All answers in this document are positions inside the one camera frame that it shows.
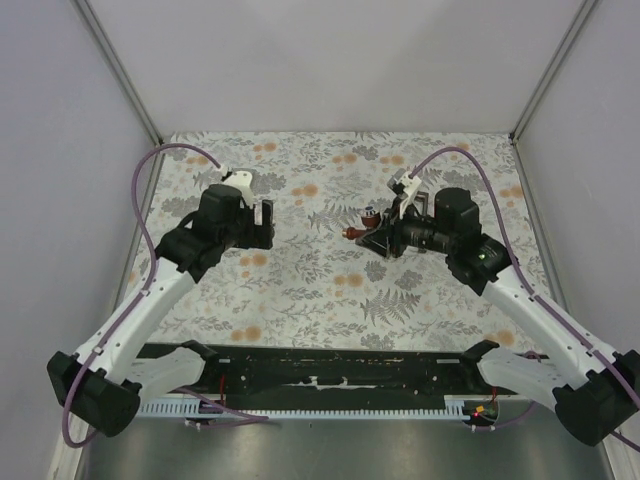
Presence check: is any aluminium frame post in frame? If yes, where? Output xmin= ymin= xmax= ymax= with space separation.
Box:
xmin=70 ymin=0 xmax=164 ymax=146
xmin=509 ymin=0 xmax=601 ymax=145

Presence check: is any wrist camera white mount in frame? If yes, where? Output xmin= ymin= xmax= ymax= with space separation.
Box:
xmin=387 ymin=169 xmax=421 ymax=216
xmin=221 ymin=170 xmax=255 ymax=207

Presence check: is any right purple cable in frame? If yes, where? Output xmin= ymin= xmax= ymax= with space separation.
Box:
xmin=409 ymin=146 xmax=640 ymax=451

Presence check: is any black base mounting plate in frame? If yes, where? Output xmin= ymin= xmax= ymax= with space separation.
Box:
xmin=134 ymin=342 xmax=521 ymax=412

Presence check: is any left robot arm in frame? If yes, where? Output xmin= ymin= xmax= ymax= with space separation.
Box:
xmin=46 ymin=183 xmax=274 ymax=437

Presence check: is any floral patterned table mat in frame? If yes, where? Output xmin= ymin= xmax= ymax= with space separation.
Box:
xmin=146 ymin=132 xmax=547 ymax=352

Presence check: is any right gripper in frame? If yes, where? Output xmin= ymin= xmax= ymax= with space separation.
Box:
xmin=356 ymin=196 xmax=455 ymax=260

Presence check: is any white slotted cable duct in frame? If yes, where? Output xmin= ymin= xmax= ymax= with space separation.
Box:
xmin=137 ymin=396 xmax=471 ymax=421

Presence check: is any left aluminium frame post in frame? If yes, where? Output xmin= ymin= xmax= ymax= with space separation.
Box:
xmin=70 ymin=0 xmax=164 ymax=146

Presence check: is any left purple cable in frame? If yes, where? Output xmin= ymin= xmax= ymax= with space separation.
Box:
xmin=60 ymin=143 xmax=271 ymax=448

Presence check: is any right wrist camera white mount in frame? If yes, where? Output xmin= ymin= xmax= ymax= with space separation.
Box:
xmin=387 ymin=169 xmax=421 ymax=216

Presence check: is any brown faucet with chrome cap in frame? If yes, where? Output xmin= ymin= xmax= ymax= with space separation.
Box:
xmin=341 ymin=205 xmax=382 ymax=241

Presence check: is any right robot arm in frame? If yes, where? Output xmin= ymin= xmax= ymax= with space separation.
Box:
xmin=344 ymin=188 xmax=639 ymax=446

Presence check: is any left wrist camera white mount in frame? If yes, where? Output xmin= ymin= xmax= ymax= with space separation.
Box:
xmin=221 ymin=170 xmax=255 ymax=207

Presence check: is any purple cable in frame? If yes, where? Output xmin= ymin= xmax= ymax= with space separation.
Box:
xmin=409 ymin=146 xmax=640 ymax=451
xmin=60 ymin=143 xmax=271 ymax=448

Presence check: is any right aluminium frame post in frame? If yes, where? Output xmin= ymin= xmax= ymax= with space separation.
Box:
xmin=509 ymin=0 xmax=601 ymax=145

